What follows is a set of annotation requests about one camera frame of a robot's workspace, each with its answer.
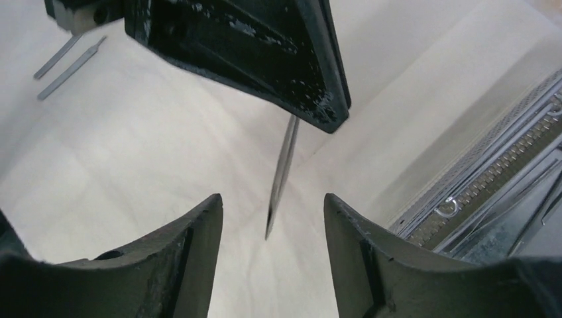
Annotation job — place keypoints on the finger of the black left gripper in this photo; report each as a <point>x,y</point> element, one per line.
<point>284,52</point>

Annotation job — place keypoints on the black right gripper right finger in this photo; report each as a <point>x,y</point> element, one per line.
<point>377,274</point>

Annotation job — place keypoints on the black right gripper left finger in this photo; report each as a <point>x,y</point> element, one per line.
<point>166,273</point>

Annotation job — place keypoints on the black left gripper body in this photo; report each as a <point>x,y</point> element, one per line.
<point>81,16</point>

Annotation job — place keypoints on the steel tweezers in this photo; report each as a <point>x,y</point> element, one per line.
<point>282,171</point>

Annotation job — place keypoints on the beige wrapping cloth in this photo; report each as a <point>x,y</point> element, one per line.
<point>130,143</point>

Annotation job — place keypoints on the large steel tray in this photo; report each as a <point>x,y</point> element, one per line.
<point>457,199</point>

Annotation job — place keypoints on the small steel instrument tray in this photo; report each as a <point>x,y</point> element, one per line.
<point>507,221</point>

